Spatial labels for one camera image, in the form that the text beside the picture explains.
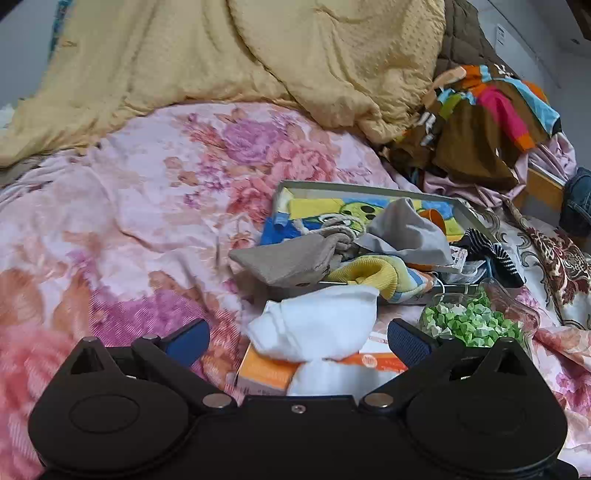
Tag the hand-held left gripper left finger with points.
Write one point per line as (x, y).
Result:
(184, 344)

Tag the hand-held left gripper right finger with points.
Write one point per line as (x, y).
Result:
(406, 344)

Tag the yellow striped sock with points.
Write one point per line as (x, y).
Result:
(374, 272)

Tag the orange cardboard box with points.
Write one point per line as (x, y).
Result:
(263, 371)

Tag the light blue face mask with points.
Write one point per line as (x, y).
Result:
(466, 277)

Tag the white whale print towel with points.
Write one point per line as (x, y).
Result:
(318, 323)

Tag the grey cloth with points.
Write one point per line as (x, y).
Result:
(406, 235)

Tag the navy striped sock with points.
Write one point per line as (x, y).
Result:
(501, 258)

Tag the orange elastic band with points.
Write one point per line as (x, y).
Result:
(436, 219)

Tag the grey shallow box tray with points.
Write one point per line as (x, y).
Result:
(369, 188)

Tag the pink floral bed sheet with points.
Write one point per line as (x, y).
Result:
(115, 230)

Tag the ornate gold maroon bed sheet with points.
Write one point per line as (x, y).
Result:
(554, 258)

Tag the colourful striped brown garment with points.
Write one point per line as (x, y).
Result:
(471, 147)

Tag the blue denim jeans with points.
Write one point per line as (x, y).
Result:
(577, 203)

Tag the light pink garment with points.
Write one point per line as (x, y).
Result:
(554, 157)

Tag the yellow quilted blanket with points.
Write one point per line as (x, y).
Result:
(184, 69)

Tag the brown quilted jacket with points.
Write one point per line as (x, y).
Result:
(466, 41)

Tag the wooden bed frame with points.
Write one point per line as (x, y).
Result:
(540, 187)

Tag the teal wall poster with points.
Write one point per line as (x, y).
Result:
(60, 18)

